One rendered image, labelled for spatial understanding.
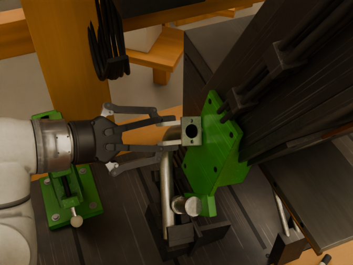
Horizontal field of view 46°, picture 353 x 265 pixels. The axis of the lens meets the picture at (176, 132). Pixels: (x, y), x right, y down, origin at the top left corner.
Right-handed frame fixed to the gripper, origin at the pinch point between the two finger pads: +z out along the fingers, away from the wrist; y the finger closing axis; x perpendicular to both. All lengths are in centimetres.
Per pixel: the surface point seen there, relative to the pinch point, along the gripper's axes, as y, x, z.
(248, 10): 82, 195, 164
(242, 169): -8.0, -5.4, 10.6
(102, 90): 11.0, 26.9, -5.9
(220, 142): -2.2, -8.4, 4.4
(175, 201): -14.1, 5.4, 1.0
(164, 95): 18, 166, 73
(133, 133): -0.5, 42.9, 6.5
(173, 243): -23.5, 8.2, 0.9
